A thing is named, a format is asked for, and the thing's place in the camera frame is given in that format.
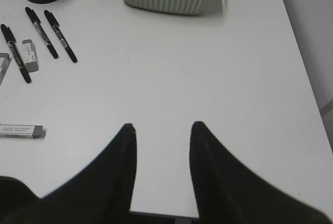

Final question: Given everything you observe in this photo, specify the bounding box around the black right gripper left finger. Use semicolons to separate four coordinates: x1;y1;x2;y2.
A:
1;124;137;223

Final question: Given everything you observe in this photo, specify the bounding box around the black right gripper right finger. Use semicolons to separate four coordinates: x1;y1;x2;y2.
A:
189;121;332;223

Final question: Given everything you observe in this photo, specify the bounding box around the grey white eraser front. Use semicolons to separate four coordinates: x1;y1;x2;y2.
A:
1;124;46;139

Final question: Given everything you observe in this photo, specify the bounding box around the grey white eraser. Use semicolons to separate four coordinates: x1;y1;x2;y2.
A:
22;39;39;73
0;53;11;85
1;124;46;139

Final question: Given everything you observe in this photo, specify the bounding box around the black marker pen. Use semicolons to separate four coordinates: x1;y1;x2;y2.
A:
1;24;32;84
44;10;78;63
25;7;59;59

